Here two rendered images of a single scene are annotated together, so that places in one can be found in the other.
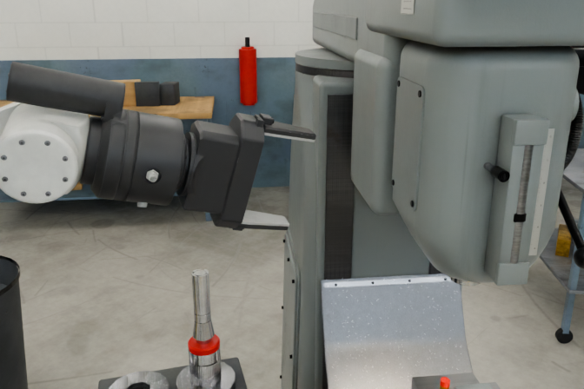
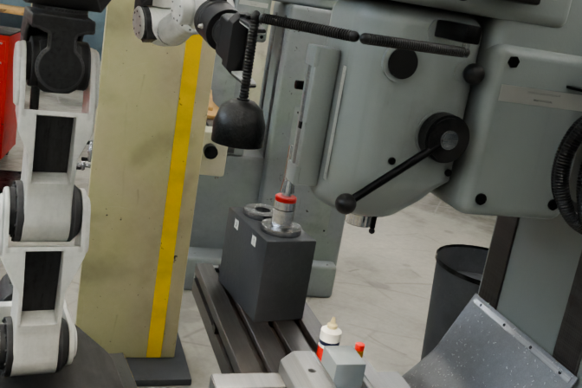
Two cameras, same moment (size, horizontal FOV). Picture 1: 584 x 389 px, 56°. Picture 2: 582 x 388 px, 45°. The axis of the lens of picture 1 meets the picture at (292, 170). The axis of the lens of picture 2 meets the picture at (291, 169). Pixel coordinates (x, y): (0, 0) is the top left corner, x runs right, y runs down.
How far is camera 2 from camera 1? 1.35 m
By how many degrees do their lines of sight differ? 74
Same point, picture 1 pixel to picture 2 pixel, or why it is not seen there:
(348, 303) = (475, 328)
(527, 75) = (345, 17)
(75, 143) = (193, 5)
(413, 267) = (542, 337)
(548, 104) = (348, 45)
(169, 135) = (214, 10)
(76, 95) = not seen: outside the picture
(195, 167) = (216, 29)
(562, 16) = not seen: outside the picture
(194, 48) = not seen: outside the picture
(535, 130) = (311, 53)
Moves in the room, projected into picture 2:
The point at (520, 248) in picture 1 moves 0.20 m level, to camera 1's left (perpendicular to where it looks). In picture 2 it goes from (297, 151) to (275, 124)
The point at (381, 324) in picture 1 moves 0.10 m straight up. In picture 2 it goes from (480, 366) to (492, 318)
